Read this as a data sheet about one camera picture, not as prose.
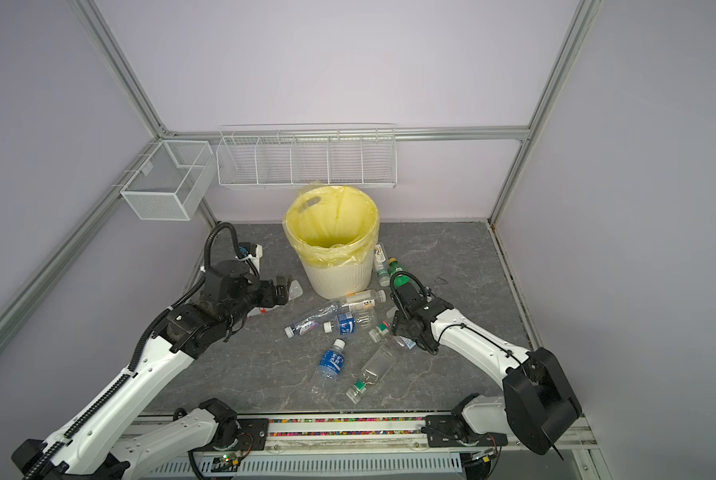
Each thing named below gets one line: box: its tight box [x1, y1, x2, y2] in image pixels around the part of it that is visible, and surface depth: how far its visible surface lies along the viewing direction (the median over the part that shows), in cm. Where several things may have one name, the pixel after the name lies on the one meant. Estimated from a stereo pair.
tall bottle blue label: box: [310, 338, 346, 404], surface depth 81 cm
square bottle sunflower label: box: [369, 321, 391, 343], surface depth 90 cm
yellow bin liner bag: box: [282, 184, 380, 268], surface depth 91 cm
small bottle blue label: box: [336, 313, 356, 335], surface depth 89 cm
